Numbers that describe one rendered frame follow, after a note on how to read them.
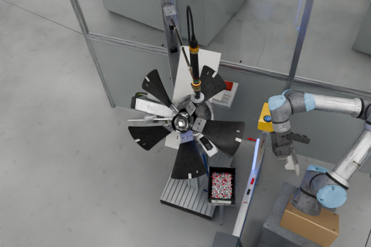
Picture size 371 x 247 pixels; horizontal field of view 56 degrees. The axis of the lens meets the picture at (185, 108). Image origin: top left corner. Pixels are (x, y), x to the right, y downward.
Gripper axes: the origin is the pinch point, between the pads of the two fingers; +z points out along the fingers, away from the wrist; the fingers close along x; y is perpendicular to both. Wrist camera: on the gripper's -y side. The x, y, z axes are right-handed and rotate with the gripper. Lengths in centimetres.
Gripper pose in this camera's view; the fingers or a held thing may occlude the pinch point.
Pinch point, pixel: (293, 168)
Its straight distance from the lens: 170.9
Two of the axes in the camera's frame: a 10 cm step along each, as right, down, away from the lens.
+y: -9.7, 2.5, -0.1
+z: 2.4, 9.4, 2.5
